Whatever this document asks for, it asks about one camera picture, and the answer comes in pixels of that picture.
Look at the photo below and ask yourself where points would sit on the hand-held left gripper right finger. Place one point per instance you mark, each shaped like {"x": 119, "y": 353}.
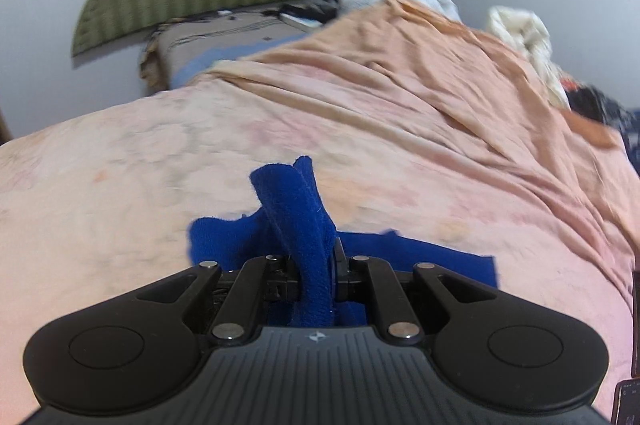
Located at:
{"x": 345, "y": 274}

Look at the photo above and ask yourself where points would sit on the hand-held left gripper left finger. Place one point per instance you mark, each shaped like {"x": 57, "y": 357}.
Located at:
{"x": 281, "y": 281}

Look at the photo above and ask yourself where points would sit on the blue garment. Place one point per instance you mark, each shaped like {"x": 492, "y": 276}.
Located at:
{"x": 300, "y": 215}

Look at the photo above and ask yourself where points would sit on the dark patterned clothes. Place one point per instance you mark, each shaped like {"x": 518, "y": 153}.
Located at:
{"x": 607, "y": 107}

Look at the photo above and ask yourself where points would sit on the peach bed sheet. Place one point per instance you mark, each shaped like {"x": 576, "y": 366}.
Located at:
{"x": 400, "y": 105}

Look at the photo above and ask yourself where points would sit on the light blue cloth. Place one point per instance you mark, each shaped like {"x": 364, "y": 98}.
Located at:
{"x": 210, "y": 61}

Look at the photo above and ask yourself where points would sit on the brown patterned pillow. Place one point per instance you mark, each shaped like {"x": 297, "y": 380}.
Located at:
{"x": 220, "y": 34}

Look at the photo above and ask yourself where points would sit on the black cloth pile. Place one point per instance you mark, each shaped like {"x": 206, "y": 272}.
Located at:
{"x": 312, "y": 7}

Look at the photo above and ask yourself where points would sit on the cream fluffy cloth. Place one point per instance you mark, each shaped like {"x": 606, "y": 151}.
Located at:
{"x": 525, "y": 35}

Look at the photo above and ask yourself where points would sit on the black phone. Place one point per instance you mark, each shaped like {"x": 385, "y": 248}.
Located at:
{"x": 629, "y": 402}

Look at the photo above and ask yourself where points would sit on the dark wooden frame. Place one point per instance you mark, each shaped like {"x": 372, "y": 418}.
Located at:
{"x": 4, "y": 127}

